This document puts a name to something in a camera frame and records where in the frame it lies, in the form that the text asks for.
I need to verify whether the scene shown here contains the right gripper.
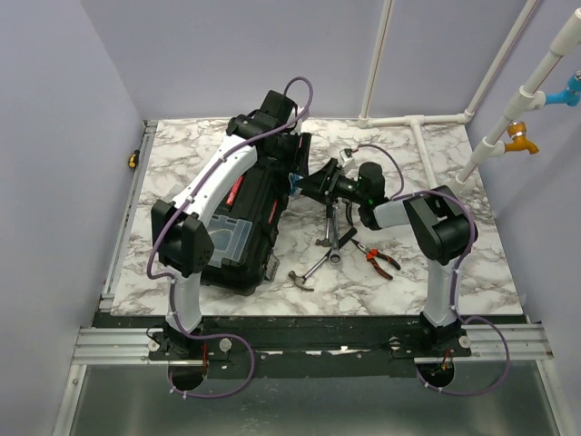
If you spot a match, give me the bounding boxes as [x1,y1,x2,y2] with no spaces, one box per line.
[295,159,367,207]

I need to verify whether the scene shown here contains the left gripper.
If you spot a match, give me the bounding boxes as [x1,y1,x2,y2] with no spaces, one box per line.
[265,129,310,178]

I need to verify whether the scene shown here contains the black plastic toolbox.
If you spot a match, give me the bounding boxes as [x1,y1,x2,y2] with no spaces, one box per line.
[202,133,312,296]

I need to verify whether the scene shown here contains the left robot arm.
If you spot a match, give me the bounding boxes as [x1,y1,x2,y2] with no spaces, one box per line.
[146,91,313,359]

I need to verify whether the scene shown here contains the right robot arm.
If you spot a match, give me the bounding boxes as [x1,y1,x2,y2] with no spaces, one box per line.
[298,158,478,356]

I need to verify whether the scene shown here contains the silver combination ratchet wrench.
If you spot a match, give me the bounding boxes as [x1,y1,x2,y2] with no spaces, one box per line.
[329,203,341,265]

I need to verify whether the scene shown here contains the orange black pliers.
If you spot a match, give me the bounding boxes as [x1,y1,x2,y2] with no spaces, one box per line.
[351,239,401,281]

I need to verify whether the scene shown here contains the claw hammer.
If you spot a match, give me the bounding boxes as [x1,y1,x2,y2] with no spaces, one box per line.
[288,255,329,292]

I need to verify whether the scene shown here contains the yellow brass faucet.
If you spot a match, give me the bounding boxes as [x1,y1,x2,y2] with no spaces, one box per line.
[505,121,539,154]

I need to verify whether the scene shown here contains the blue pipe valve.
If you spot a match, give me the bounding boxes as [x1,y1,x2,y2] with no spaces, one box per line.
[545,70,581,107]

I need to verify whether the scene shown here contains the black grey wire stripper pliers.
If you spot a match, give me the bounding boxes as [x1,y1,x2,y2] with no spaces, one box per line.
[345,202,354,227]

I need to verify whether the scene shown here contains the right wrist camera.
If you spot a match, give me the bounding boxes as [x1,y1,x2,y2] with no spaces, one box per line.
[339,148,355,173]

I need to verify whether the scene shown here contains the black pruner handle piece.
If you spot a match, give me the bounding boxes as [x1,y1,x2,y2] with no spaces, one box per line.
[338,227,358,249]

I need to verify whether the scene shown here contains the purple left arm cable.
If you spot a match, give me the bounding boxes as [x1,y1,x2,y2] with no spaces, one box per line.
[145,76,315,400]

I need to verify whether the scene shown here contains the yellow black screwdriver at wall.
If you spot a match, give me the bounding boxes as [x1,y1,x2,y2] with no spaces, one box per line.
[128,150,140,169]

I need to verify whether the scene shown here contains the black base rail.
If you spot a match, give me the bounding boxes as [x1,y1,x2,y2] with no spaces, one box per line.
[149,315,471,380]

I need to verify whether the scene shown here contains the white pvc pipe frame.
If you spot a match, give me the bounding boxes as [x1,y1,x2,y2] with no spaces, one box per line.
[357,1,580,193]

